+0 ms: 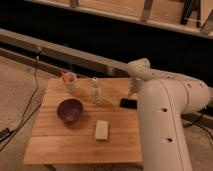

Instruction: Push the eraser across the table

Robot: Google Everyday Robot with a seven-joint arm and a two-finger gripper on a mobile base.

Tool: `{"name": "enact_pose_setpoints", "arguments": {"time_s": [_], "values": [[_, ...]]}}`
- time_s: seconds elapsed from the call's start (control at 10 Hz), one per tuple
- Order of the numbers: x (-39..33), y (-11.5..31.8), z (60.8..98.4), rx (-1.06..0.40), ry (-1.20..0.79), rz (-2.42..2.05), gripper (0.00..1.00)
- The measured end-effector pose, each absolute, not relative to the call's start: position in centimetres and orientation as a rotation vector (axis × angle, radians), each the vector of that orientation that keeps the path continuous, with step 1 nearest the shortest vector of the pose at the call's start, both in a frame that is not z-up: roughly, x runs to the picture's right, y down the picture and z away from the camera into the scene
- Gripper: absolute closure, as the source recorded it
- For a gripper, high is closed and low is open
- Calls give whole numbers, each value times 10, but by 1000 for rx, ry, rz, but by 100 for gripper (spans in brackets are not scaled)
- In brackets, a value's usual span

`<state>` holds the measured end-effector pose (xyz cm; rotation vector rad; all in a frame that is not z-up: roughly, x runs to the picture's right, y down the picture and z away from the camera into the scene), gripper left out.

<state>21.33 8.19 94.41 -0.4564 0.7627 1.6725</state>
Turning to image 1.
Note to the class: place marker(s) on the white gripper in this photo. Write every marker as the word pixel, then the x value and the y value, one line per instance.
pixel 135 84

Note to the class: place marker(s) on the black eraser block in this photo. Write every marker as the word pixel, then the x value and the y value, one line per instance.
pixel 128 103

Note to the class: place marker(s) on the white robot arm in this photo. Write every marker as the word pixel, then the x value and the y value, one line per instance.
pixel 163 97

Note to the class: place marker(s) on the white foam sponge block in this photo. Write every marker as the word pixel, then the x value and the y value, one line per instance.
pixel 101 130

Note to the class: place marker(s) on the small wooden table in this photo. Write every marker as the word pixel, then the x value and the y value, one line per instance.
pixel 53 142

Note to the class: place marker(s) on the purple ceramic bowl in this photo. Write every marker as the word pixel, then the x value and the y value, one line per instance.
pixel 69 110

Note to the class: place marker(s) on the black device on floor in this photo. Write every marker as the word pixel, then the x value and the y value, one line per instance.
pixel 4 134

